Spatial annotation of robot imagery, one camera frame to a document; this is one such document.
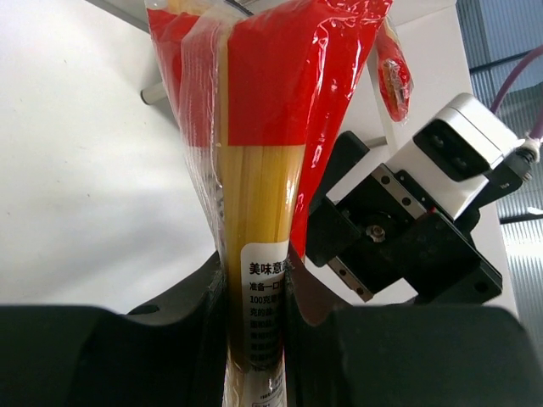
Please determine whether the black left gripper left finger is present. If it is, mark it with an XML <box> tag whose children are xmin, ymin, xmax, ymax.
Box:
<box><xmin>1</xmin><ymin>255</ymin><xmax>227</xmax><ymax>406</ymax></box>

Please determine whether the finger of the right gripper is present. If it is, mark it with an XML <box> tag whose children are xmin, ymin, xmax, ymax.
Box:
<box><xmin>310</xmin><ymin>131</ymin><xmax>370</xmax><ymax>212</ymax></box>

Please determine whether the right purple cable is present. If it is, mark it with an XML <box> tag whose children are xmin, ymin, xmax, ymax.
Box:
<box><xmin>490</xmin><ymin>45</ymin><xmax>543</xmax><ymax>162</ymax></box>

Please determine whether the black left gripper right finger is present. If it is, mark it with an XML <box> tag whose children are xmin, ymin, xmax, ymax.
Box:
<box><xmin>284</xmin><ymin>254</ymin><xmax>542</xmax><ymax>406</ymax></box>

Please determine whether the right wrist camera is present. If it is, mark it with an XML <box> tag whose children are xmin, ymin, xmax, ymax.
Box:
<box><xmin>385</xmin><ymin>93</ymin><xmax>520</xmax><ymax>220</ymax></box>

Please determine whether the red spaghetti bag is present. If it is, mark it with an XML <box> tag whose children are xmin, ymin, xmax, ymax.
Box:
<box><xmin>375</xmin><ymin>17</ymin><xmax>413</xmax><ymax>123</ymax></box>
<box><xmin>145</xmin><ymin>1</ymin><xmax>391</xmax><ymax>406</ymax></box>

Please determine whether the red spaghetti bag on shelf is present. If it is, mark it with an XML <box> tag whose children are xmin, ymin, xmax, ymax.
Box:
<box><xmin>375</xmin><ymin>17</ymin><xmax>413</xmax><ymax>123</ymax></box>

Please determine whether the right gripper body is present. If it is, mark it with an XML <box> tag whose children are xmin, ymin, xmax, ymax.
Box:
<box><xmin>305</xmin><ymin>164</ymin><xmax>502</xmax><ymax>304</ymax></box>

